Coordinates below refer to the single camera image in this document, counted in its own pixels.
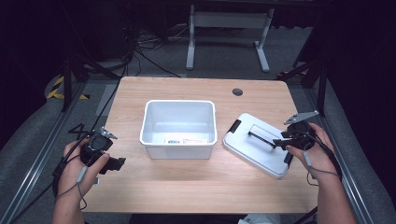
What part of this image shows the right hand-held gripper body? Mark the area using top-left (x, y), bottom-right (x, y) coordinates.
top-left (283, 109), bottom-right (320, 151)

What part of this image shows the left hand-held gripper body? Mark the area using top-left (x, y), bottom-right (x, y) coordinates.
top-left (79, 125), bottom-right (119, 167)

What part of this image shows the white lid with black handle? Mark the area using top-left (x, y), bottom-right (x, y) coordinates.
top-left (221, 112), bottom-right (295, 180)

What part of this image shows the white plastic storage box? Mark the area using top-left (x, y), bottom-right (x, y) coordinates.
top-left (138, 99), bottom-right (219, 161)

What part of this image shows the person's right hand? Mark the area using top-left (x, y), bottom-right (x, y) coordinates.
top-left (285, 122), bottom-right (339, 182)

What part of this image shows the person's left hand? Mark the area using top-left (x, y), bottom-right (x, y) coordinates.
top-left (57, 138), bottom-right (111, 203)

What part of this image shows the black tripod stand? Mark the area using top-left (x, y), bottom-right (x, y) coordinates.
top-left (60, 50), bottom-right (121, 114)
top-left (276, 55), bottom-right (329, 119)

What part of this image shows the white cloth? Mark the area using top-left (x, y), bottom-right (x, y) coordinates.
top-left (237, 213), bottom-right (282, 224)

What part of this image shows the grey cable with plug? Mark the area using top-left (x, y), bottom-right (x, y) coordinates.
top-left (302, 133), bottom-right (343, 189)
top-left (55, 165), bottom-right (89, 212)

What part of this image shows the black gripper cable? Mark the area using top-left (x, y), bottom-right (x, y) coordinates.
top-left (8, 130), bottom-right (96, 224)
top-left (311, 132), bottom-right (344, 182)

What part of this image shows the long black floor cable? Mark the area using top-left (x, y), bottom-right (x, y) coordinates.
top-left (91, 55), bottom-right (134, 133)

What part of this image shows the aluminium floor rail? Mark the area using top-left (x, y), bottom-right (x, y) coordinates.
top-left (0, 78), bottom-right (89, 224)
top-left (302, 87), bottom-right (373, 224)

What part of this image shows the bundle of floor cables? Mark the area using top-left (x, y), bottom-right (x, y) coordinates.
top-left (124, 21), bottom-right (191, 78)

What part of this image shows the grey metal desk frame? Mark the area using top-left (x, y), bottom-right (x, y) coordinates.
top-left (185, 4), bottom-right (276, 74)

